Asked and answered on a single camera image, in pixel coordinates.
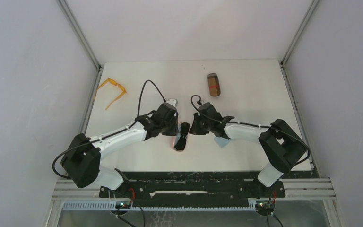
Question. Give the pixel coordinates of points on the aluminium frame post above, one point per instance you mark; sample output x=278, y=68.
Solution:
x=314, y=4
x=70, y=17

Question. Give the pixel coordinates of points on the orange translucent sunglasses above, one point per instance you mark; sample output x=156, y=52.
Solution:
x=112, y=89

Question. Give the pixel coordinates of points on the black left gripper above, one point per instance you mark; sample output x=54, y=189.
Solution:
x=171, y=126

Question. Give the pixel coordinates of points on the black sunglasses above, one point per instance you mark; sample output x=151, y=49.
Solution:
x=181, y=138

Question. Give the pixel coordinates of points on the aluminium frame post right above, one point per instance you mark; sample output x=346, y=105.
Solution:
x=314, y=4

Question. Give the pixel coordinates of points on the pink glasses case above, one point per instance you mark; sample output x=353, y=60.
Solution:
x=174, y=137

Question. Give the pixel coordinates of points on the light blue cloth near right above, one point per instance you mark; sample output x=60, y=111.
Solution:
x=221, y=142

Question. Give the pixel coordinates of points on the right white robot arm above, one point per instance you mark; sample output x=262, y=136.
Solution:
x=282, y=146

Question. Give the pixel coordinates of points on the brown glasses case red stripe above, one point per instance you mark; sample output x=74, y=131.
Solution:
x=213, y=84

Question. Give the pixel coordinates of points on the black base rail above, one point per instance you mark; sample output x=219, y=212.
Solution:
x=197, y=189

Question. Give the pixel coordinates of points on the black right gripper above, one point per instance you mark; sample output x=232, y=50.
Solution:
x=197, y=126

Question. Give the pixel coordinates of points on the aluminium frame post left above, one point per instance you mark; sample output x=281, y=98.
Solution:
x=70, y=17

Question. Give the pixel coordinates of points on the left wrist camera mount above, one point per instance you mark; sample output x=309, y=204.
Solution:
x=173, y=102

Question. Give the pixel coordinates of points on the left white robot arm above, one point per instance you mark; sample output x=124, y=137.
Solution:
x=82, y=161

